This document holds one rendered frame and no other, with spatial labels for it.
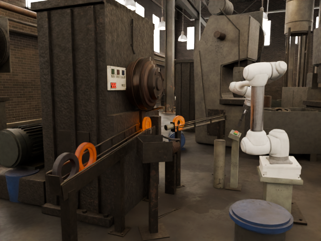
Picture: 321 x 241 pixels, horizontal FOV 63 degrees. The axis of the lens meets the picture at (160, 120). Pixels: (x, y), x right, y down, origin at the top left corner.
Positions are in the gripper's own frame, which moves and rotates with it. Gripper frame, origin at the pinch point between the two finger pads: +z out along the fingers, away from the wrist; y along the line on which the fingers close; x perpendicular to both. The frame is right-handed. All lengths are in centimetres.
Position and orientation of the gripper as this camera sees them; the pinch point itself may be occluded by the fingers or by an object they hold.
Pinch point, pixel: (240, 123)
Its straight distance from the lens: 284.2
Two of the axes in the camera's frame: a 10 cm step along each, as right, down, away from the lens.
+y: -3.5, 1.1, -9.3
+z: -3.2, 9.2, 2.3
